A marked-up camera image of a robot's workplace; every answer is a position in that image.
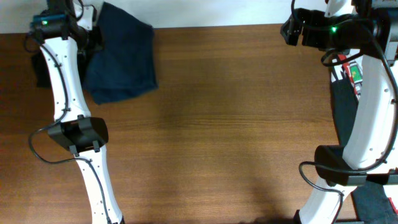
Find navy blue shorts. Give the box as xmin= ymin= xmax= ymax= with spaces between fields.
xmin=83 ymin=2 xmax=159 ymax=105

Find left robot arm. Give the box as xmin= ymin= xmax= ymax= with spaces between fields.
xmin=28 ymin=1 xmax=124 ymax=223

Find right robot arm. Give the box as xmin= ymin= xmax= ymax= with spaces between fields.
xmin=280 ymin=1 xmax=397 ymax=223

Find white and red shirt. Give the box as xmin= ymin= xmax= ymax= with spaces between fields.
xmin=341 ymin=60 xmax=363 ymax=101

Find folded black garment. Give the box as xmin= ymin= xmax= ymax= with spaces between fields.
xmin=30 ymin=52 xmax=51 ymax=88

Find dark grey garment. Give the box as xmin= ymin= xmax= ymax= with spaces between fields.
xmin=330 ymin=65 xmax=397 ymax=224

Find right black cable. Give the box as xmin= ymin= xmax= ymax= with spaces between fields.
xmin=289 ymin=0 xmax=398 ymax=224

